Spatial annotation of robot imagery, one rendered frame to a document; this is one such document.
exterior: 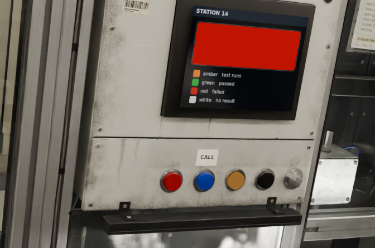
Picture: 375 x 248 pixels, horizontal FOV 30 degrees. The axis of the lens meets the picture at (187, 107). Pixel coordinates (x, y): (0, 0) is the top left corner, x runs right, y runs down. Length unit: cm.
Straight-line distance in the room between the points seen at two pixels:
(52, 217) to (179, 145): 23
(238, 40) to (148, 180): 27
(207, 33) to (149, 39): 9
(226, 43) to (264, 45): 7
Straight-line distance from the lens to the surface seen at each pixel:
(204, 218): 116
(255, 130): 120
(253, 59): 113
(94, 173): 110
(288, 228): 132
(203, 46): 108
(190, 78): 109
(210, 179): 117
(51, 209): 111
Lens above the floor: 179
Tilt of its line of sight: 13 degrees down
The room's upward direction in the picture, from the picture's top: 8 degrees clockwise
